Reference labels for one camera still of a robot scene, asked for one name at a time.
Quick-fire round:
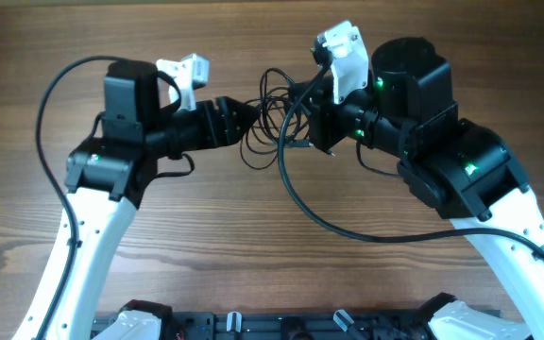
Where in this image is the black cable bundle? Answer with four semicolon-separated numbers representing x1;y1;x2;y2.
239;67;337;171

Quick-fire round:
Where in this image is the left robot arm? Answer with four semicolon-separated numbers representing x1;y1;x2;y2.
14;56;260;339

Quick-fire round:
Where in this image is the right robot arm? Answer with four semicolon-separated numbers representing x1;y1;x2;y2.
292;34;544;339

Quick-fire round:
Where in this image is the left camera black cable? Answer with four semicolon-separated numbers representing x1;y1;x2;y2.
30;55;127;340

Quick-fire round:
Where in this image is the camera black cable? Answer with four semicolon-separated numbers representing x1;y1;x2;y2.
30;55;127;340
276;63;544;294

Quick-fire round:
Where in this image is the right camera black cable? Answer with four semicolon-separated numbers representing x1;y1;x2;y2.
276;63;544;294

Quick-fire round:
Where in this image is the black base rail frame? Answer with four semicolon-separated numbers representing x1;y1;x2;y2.
91;310;434;340

